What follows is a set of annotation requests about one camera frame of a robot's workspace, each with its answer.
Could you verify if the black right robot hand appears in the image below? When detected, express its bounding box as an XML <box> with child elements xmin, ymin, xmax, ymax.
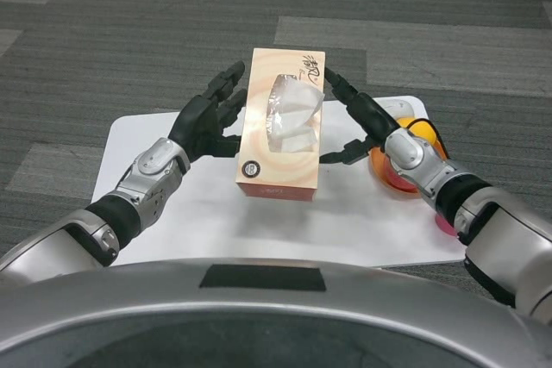
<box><xmin>317</xmin><ymin>66</ymin><xmax>401</xmax><ymax>166</ymax></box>

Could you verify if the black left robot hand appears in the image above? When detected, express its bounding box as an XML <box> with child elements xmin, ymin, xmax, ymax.
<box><xmin>168</xmin><ymin>59</ymin><xmax>247</xmax><ymax>161</ymax></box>

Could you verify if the beige swirl tissue box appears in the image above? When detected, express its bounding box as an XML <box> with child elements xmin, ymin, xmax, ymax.
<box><xmin>235</xmin><ymin>47</ymin><xmax>327</xmax><ymax>203</ymax></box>

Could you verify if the orange plate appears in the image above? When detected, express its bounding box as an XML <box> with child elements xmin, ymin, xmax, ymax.
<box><xmin>369</xmin><ymin>143</ymin><xmax>422</xmax><ymax>199</ymax></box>

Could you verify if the red apple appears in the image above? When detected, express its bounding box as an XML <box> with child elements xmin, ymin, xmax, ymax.
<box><xmin>385</xmin><ymin>160</ymin><xmax>419</xmax><ymax>192</ymax></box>

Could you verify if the pink round cup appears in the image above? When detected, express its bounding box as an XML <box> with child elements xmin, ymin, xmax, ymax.
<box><xmin>435</xmin><ymin>212</ymin><xmax>461</xmax><ymax>238</ymax></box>

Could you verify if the silver robot chest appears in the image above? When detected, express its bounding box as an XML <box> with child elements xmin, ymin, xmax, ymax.
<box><xmin>0</xmin><ymin>258</ymin><xmax>552</xmax><ymax>368</ymax></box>

